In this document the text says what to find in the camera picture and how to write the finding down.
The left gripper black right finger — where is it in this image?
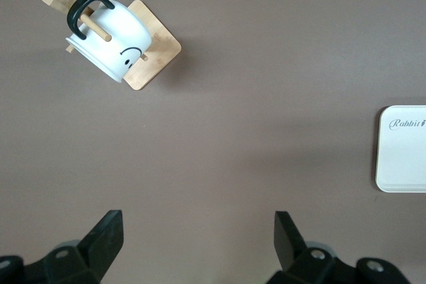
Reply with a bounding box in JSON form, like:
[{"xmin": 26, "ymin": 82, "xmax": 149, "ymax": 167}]
[{"xmin": 268, "ymin": 210, "xmax": 413, "ymax": 284}]

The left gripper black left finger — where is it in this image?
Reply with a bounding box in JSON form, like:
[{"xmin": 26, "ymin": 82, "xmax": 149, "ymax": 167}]
[{"xmin": 0, "ymin": 210, "xmax": 124, "ymax": 284}]

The white smiley mug black handle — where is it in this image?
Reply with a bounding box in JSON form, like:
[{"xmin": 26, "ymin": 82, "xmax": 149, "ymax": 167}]
[{"xmin": 65, "ymin": 0, "xmax": 153, "ymax": 84}]

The white rabbit print tray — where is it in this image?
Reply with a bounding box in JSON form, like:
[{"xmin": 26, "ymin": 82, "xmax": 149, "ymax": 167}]
[{"xmin": 374, "ymin": 104, "xmax": 426, "ymax": 194}]

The wooden mug stand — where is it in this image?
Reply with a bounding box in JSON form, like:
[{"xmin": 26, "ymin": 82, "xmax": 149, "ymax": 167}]
[{"xmin": 9, "ymin": 0, "xmax": 182, "ymax": 91}]

